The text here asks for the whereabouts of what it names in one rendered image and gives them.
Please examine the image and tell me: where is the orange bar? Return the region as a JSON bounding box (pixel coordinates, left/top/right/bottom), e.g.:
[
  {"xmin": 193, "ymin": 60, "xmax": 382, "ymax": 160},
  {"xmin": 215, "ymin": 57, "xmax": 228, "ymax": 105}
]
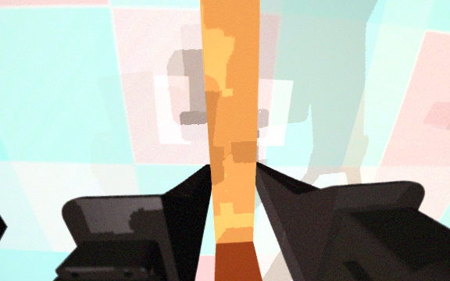
[{"xmin": 200, "ymin": 0, "xmax": 263, "ymax": 281}]

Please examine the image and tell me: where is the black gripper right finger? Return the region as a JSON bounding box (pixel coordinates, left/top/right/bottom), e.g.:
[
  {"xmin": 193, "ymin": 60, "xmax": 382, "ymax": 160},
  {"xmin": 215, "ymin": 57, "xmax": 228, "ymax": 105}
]
[{"xmin": 255, "ymin": 162, "xmax": 425, "ymax": 281}]

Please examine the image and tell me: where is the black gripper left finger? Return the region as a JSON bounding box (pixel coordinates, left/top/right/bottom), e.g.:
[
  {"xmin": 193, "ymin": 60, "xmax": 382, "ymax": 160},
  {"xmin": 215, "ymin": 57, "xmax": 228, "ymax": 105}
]
[{"xmin": 61, "ymin": 164, "xmax": 212, "ymax": 281}]

